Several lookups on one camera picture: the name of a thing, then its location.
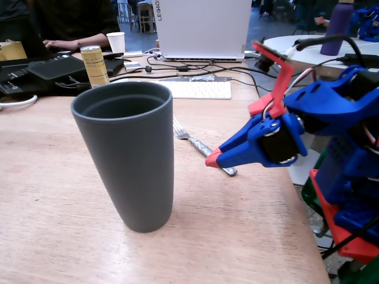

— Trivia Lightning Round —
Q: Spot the white Legion laptop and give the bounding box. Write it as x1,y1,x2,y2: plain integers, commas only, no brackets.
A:
152,0,253,63

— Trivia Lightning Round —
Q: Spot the red robot base plate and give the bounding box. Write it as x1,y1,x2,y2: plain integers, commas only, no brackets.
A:
309,169,379,265

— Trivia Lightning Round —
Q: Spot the bystander hand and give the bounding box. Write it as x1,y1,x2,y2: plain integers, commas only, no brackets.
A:
43,40,65,50

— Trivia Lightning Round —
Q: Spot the white paper cup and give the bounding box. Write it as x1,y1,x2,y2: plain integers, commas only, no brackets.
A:
105,31,126,54

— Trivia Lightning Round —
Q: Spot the person in dark shirt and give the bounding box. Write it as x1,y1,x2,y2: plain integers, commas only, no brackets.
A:
28,0,121,42

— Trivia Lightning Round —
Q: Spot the black open laptop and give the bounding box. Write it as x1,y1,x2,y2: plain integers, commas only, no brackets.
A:
0,14,52,62

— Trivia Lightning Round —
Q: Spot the red camera mount bracket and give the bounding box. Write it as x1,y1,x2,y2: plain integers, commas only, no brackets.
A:
248,40,296,119

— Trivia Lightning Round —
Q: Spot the black cable with connector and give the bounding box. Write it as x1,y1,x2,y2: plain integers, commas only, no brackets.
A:
144,53,208,78

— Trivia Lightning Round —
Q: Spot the long black cable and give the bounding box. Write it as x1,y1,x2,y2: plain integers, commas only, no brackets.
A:
207,60,285,98

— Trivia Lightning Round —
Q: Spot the thick black camera cable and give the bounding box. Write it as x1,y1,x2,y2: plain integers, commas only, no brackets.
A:
285,33,365,67

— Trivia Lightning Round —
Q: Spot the white power cable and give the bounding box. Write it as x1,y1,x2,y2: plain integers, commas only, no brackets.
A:
0,94,38,108

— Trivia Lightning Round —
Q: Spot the metal fork with taped handle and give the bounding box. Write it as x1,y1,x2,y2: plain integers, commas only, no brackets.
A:
172,117,238,177

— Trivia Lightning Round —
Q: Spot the purple bottle wooden cap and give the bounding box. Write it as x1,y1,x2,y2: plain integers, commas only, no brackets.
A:
320,0,355,56

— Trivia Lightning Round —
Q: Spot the blue background robot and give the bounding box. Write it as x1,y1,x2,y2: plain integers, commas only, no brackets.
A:
348,7,379,43

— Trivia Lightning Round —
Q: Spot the black rectangular box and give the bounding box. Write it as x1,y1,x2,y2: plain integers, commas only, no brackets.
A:
103,57,126,77

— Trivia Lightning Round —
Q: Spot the wooden chair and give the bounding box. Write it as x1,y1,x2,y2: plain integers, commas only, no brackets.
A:
129,2,157,34

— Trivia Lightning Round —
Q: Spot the yellow drink can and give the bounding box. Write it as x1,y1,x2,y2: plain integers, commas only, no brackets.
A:
79,44,110,89

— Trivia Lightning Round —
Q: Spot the black device with buttons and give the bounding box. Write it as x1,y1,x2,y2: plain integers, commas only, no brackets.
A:
0,67,33,95

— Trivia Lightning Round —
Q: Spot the bare person forearm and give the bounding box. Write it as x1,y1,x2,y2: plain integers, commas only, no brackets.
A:
60,33,111,50

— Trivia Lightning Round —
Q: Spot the blue gripper black motor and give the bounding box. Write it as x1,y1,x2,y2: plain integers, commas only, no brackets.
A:
205,113,309,170

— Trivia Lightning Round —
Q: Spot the black power adapter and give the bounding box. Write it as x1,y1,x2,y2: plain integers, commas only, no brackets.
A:
343,53,379,69

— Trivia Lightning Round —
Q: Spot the knife with taped handle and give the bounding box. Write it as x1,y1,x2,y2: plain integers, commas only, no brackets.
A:
176,73,235,83

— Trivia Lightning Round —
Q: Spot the tall gray plastic cup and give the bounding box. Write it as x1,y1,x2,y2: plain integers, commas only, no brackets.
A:
70,81,174,234

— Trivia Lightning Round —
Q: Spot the white keyboard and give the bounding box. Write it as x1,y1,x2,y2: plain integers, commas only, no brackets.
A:
110,77,232,101

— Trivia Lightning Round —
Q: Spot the white round table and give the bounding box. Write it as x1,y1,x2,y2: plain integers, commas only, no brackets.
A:
262,34,379,78

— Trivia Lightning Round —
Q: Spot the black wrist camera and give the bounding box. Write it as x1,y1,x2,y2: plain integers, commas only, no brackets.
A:
253,54,277,73

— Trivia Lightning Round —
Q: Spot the yellow cardboard box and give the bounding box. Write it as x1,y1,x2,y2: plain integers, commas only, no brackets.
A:
0,40,28,62

